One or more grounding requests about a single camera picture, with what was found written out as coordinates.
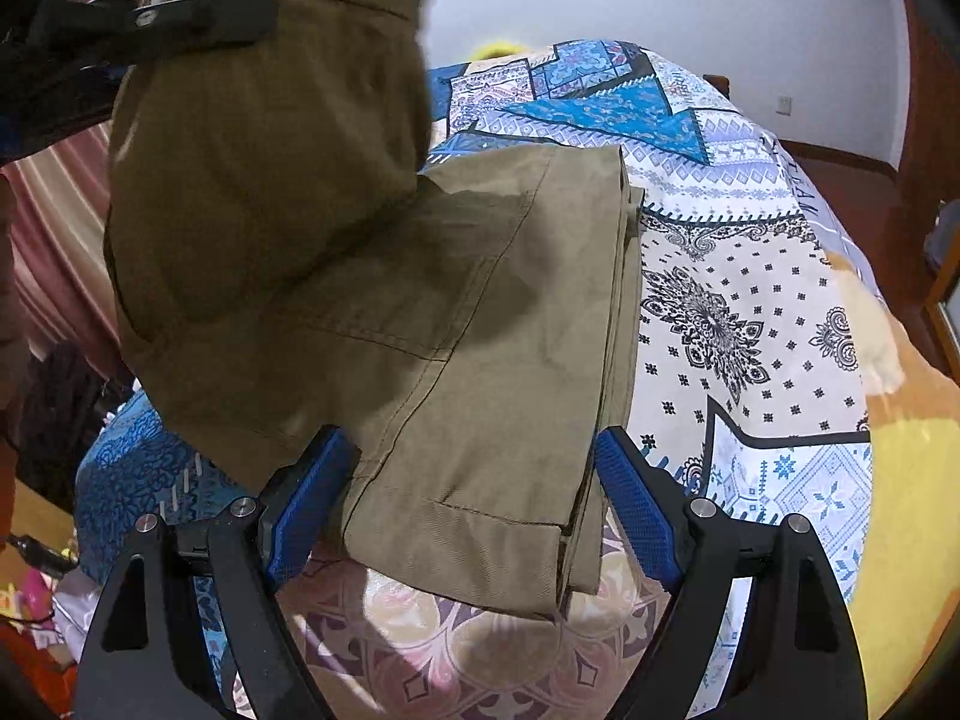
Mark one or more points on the brown wooden door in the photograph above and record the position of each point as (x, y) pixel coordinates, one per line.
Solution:
(941, 75)

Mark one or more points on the dark wooden bed post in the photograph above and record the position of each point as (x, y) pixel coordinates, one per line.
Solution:
(718, 86)

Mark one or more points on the white wall socket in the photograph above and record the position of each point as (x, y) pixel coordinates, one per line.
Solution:
(785, 103)

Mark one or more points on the grey bag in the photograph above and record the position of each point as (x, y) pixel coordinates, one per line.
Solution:
(946, 234)

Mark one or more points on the black cloth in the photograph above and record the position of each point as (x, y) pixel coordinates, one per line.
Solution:
(64, 420)

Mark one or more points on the pink patterned bed sheet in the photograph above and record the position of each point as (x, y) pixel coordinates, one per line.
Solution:
(450, 649)

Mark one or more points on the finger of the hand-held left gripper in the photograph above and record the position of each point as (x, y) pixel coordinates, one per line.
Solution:
(202, 16)

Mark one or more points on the blue patchwork quilt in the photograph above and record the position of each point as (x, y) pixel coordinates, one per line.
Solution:
(750, 277)

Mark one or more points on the khaki pants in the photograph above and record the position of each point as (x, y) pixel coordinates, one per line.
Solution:
(450, 315)

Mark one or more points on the yellow cushion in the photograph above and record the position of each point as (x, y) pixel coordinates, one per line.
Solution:
(499, 50)

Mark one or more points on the striped pink curtain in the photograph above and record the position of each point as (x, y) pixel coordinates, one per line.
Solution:
(67, 240)

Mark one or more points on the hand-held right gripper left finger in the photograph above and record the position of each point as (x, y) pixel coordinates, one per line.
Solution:
(307, 514)

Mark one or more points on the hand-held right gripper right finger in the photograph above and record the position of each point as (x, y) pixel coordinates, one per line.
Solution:
(637, 514)

